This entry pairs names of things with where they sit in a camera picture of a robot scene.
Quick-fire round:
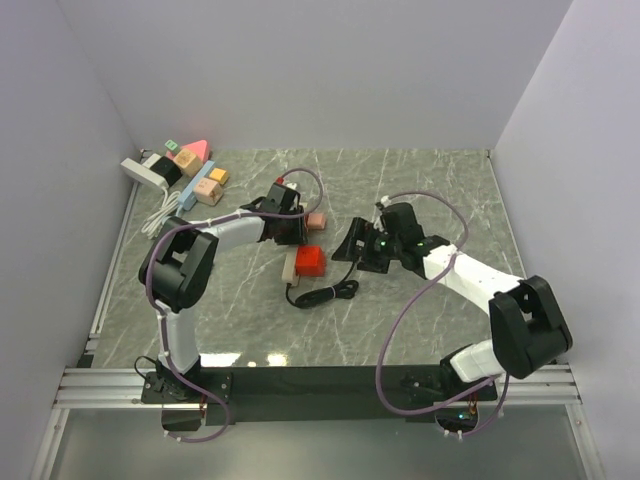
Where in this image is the pink cube adapter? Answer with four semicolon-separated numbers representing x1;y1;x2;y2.
193;178;224;206

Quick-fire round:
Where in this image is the beige red power strip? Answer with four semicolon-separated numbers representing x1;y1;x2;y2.
281;247;300;287

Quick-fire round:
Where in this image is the pink triangle block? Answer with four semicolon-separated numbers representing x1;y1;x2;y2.
181;139;211;163

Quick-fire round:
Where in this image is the small salmon cube adapter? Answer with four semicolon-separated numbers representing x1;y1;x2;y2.
305;213;327;231

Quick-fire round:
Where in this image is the white power strip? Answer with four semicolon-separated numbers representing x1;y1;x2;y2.
120;153;171;190

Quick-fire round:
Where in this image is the black cube plug adapter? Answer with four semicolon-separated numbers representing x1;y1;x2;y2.
150;156;182;188

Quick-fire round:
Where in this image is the tan wooden cube adapter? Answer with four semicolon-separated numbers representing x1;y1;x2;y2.
173;149;203;178

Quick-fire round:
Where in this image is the black power cord with plug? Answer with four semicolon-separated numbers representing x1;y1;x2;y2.
284;262;361;309

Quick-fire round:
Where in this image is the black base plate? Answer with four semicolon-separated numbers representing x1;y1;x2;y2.
140;364;500;427

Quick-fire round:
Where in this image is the red cube plug adapter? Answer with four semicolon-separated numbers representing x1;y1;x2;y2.
295;245;326;277

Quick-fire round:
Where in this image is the small green block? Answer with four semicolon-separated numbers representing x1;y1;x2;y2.
165;140;180;153

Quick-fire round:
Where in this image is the small orange cube adapter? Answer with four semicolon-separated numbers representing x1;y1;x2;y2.
209;168;229;185

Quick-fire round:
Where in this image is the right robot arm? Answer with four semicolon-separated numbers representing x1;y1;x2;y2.
332;202;573;402

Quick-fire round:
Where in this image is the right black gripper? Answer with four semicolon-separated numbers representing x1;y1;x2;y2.
331;217;402;275

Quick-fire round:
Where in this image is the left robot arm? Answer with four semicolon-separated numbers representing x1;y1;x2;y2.
139;183;306;402

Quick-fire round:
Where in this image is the white cord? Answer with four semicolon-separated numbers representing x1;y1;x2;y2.
142;188;183;242

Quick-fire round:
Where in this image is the light blue power strip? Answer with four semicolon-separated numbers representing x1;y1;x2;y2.
176;159;217;213

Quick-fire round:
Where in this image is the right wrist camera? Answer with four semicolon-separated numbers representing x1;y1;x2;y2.
376;195;392;211

